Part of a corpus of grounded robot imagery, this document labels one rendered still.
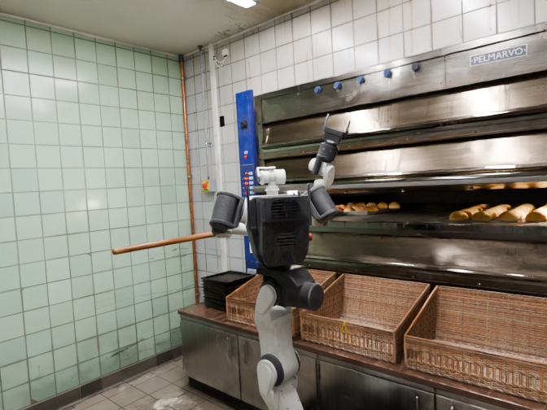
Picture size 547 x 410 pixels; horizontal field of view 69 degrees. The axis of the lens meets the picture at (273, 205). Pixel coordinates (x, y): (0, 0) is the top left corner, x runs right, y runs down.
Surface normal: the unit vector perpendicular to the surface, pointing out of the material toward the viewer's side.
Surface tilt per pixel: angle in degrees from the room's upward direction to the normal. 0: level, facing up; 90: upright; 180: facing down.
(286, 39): 90
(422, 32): 90
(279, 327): 84
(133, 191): 90
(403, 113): 70
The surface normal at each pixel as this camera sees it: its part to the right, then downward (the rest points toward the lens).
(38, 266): 0.76, 0.00
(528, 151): -0.63, -0.27
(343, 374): -0.66, 0.09
